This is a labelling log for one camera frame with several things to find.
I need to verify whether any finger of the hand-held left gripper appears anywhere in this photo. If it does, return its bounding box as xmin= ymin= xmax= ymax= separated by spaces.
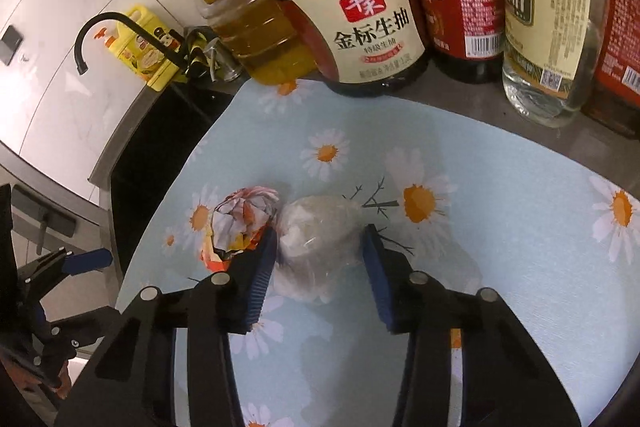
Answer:
xmin=17 ymin=247 xmax=115 ymax=293
xmin=42 ymin=304 xmax=121 ymax=358

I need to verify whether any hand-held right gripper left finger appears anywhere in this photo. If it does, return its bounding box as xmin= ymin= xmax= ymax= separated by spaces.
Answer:
xmin=54 ymin=227 xmax=278 ymax=427

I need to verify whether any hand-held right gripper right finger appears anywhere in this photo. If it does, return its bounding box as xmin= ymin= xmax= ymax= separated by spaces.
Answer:
xmin=361 ymin=223 xmax=583 ymax=427

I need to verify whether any red orange wrapper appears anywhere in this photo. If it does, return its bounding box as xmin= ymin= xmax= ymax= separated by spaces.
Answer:
xmin=200 ymin=186 xmax=281 ymax=275

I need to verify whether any small white plastic bag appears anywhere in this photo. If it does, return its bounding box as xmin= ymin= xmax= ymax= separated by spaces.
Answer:
xmin=274 ymin=194 xmax=363 ymax=305

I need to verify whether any black kitchen sink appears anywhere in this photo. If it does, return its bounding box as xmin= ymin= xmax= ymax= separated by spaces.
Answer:
xmin=107 ymin=77 xmax=236 ymax=268

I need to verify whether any daisy print table mat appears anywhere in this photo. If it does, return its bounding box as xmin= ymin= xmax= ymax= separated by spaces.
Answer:
xmin=115 ymin=77 xmax=640 ymax=427

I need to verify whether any yellow detergent bottle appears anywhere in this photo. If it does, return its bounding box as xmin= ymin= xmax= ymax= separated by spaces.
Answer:
xmin=102 ymin=4 xmax=183 ymax=92

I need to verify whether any large soy sauce bottle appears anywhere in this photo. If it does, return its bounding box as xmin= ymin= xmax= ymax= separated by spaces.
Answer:
xmin=260 ymin=0 xmax=431 ymax=98

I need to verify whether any black faucet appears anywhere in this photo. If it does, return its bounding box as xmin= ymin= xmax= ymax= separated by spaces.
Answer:
xmin=74 ymin=12 xmax=188 ymax=75

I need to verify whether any black and yellow cloth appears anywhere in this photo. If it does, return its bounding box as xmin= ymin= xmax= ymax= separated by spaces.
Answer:
xmin=180 ymin=26 xmax=221 ymax=80

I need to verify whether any clear bottle with cream label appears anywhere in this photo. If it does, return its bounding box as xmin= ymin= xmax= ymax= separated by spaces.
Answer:
xmin=492 ymin=0 xmax=603 ymax=128

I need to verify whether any clear bottle with red label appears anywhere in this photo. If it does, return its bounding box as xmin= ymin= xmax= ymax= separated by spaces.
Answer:
xmin=580 ymin=0 xmax=640 ymax=140

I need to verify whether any black wall socket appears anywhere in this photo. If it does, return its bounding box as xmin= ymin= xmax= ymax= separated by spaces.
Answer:
xmin=0 ymin=24 xmax=25 ymax=66

